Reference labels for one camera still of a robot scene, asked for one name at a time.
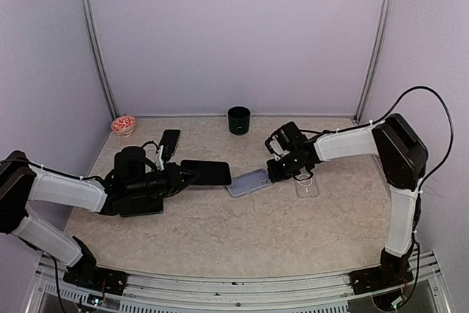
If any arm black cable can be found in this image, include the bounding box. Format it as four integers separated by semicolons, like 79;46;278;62
300;85;455;196
0;140;158;313

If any clear phone case right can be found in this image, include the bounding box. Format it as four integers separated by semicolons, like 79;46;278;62
294;174;320;199

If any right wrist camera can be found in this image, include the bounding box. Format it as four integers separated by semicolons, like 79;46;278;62
265;134;284;158

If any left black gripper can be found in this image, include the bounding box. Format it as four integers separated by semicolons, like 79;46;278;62
127;161;201;199

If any lavender phone case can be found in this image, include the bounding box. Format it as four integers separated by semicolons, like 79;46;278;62
226;169;272;198

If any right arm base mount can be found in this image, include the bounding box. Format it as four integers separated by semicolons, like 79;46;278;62
349;267;414;295

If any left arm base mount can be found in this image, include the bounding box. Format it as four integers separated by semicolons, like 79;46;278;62
63;267;128;296

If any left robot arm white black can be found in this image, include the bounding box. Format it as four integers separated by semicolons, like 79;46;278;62
1;146;199;287

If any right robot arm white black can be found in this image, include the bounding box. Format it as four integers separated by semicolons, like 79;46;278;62
265;114;428;287

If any red white patterned bowl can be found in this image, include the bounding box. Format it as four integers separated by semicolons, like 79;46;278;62
111;115;137;137

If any black phone top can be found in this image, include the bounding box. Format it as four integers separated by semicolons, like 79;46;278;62
181;160;232;186

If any dark green mug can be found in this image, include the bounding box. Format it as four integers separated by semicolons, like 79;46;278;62
227;106;251;136

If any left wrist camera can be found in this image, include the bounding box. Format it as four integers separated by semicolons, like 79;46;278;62
155;144;171;171

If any black phone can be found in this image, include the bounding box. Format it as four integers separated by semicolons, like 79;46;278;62
159;129;181;156
181;160;232;186
120;196;163;217

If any front aluminium rail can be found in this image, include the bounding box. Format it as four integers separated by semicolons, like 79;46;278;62
26;252;455;312

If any black phone bottom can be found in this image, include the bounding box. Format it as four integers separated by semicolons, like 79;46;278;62
120;196;163;217

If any aluminium frame post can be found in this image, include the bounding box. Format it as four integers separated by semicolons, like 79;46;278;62
354;0;393;122
80;0;119;119

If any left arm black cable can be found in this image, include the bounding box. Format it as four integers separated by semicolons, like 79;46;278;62
0;140;158;313

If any right aluminium frame post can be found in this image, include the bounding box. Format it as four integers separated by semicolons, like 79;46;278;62
354;0;393;122

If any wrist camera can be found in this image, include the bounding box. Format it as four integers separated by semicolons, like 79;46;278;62
155;144;171;171
265;134;284;158

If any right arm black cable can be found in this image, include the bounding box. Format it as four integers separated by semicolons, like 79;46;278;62
300;85;455;196

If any left aluminium frame post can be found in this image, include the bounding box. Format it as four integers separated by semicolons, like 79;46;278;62
80;0;119;119

